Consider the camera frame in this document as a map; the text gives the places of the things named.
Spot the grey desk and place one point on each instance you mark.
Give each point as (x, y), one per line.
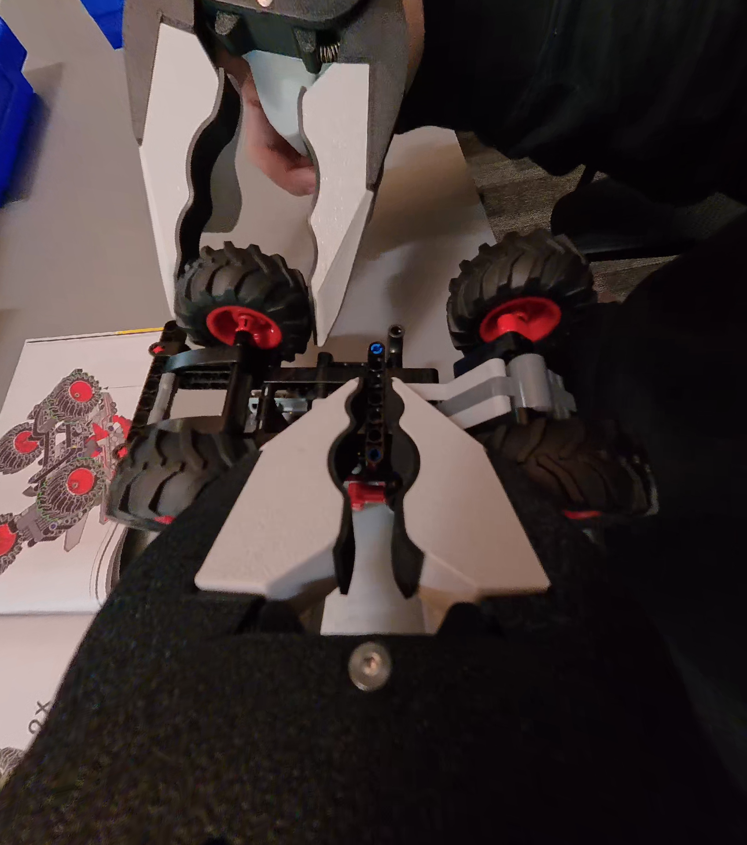
(69, 198)

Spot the person's black clothing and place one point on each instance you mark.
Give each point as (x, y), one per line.
(710, 528)

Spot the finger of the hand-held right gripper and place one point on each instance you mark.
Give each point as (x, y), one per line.
(343, 198)
(162, 171)

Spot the person's right forearm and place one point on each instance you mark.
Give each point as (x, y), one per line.
(578, 79)

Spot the person's right hand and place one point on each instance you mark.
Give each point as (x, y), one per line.
(281, 168)

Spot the toy monster truck chassis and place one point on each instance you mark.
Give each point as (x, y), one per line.
(248, 290)

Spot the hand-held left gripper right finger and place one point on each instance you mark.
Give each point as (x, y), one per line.
(472, 521)

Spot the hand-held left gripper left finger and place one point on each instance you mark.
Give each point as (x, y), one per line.
(274, 515)

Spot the open instruction booklet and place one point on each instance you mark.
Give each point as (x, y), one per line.
(50, 369)

